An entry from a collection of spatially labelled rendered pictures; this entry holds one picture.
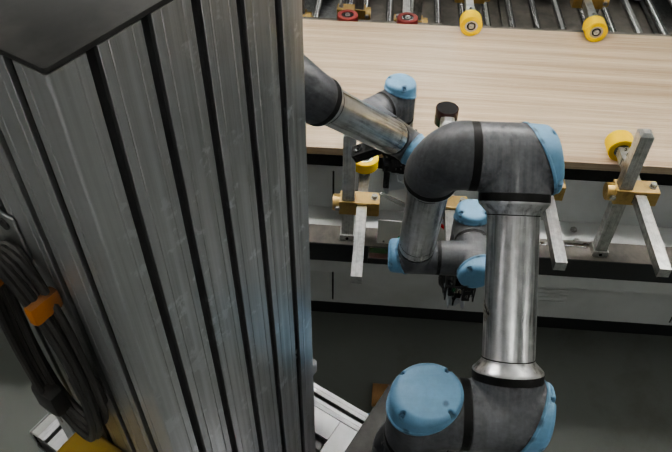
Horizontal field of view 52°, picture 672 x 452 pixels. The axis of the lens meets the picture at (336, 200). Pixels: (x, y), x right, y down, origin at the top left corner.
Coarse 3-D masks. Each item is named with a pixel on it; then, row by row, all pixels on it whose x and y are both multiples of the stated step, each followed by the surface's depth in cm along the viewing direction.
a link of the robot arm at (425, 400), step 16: (416, 368) 113; (432, 368) 112; (400, 384) 111; (416, 384) 110; (432, 384) 110; (448, 384) 110; (464, 384) 112; (400, 400) 109; (416, 400) 108; (432, 400) 108; (448, 400) 108; (464, 400) 109; (400, 416) 108; (416, 416) 107; (432, 416) 106; (448, 416) 106; (464, 416) 108; (400, 432) 110; (416, 432) 107; (432, 432) 107; (448, 432) 108; (464, 432) 108; (400, 448) 113; (416, 448) 111; (432, 448) 111; (448, 448) 110; (464, 448) 110
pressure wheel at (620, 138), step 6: (612, 132) 204; (618, 132) 203; (624, 132) 203; (606, 138) 205; (612, 138) 203; (618, 138) 201; (624, 138) 201; (630, 138) 201; (606, 144) 205; (612, 144) 201; (618, 144) 201; (624, 144) 201; (630, 144) 200; (612, 150) 203; (612, 156) 204
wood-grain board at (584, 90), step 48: (336, 48) 249; (384, 48) 249; (432, 48) 249; (480, 48) 250; (528, 48) 250; (576, 48) 250; (624, 48) 250; (432, 96) 228; (480, 96) 228; (528, 96) 229; (576, 96) 229; (624, 96) 229; (336, 144) 210; (576, 144) 211
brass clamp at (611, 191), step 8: (608, 184) 188; (616, 184) 188; (640, 184) 188; (648, 184) 188; (608, 192) 187; (616, 192) 187; (624, 192) 186; (632, 192) 186; (640, 192) 186; (648, 192) 186; (656, 192) 186; (616, 200) 188; (624, 200) 188; (632, 200) 188; (648, 200) 187; (656, 200) 187
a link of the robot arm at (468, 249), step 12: (444, 240) 148; (456, 240) 150; (468, 240) 147; (480, 240) 147; (444, 252) 145; (456, 252) 145; (468, 252) 145; (480, 252) 145; (444, 264) 145; (456, 264) 145; (468, 264) 143; (480, 264) 142; (468, 276) 144; (480, 276) 143
